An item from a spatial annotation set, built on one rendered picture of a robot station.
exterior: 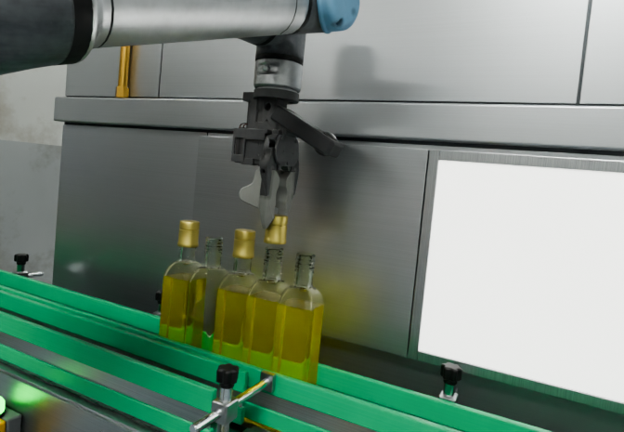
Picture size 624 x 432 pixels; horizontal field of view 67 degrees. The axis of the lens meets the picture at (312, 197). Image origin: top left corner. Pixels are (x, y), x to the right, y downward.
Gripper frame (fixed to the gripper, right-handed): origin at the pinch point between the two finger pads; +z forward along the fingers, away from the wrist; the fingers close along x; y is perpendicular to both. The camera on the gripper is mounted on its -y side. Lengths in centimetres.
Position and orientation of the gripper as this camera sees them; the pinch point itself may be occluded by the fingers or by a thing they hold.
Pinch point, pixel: (277, 220)
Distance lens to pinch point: 74.8
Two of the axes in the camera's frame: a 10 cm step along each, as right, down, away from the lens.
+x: -4.3, 0.0, -9.0
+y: -9.0, -1.1, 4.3
